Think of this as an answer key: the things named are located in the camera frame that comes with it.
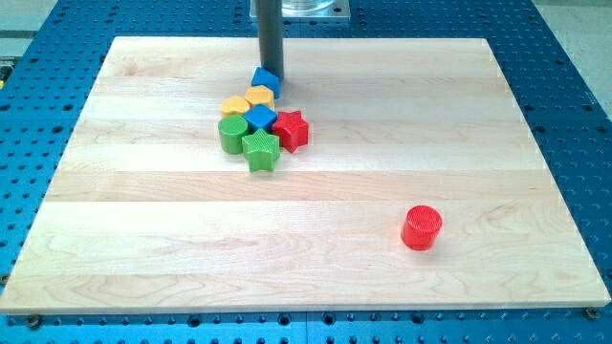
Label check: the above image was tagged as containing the blue triangle block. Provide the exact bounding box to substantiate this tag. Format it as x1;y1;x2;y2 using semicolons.
251;67;281;99

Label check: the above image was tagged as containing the yellow hexagon block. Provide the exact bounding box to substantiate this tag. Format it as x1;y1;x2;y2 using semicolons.
245;85;274;110

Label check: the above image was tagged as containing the red star block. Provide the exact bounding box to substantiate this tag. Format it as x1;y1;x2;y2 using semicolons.
272;110;309;153

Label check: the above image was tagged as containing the green star block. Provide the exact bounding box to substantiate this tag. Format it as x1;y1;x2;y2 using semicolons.
242;129;280;172

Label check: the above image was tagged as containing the blue cube block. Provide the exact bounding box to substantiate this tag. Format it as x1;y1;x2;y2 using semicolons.
243;104;277;133

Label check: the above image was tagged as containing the green cylinder block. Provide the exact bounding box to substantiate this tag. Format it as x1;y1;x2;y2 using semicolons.
218;115;249;155

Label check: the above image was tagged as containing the yellow heart block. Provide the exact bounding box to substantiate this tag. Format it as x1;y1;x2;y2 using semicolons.
220;96;251;118

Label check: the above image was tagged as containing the light wooden board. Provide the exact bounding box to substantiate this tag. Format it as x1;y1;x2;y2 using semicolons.
1;36;610;315

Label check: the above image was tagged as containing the red cylinder block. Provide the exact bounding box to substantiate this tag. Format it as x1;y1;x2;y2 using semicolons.
401;204;443;251

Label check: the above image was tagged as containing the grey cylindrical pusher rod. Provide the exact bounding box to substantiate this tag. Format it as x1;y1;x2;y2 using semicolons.
254;0;284;80

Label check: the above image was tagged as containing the clear robot base plate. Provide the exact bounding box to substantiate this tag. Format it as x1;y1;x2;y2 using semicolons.
280;0;351;23

